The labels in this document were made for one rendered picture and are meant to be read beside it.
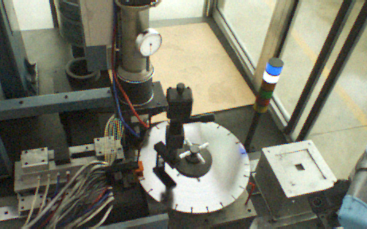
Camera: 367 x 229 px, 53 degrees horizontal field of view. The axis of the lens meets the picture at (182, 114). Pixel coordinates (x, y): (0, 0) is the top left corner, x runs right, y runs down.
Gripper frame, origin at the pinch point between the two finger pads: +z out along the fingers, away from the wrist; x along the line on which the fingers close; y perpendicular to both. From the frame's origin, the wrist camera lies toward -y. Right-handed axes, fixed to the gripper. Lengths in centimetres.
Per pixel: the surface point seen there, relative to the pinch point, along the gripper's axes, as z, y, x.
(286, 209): 14.5, -8.8, 7.1
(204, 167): -4.3, -30.8, 18.8
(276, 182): 7.7, -10.4, 13.8
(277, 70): -14.2, -3.9, 38.1
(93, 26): -51, -46, 31
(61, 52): 19, -78, 99
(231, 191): -3.1, -25.4, 10.7
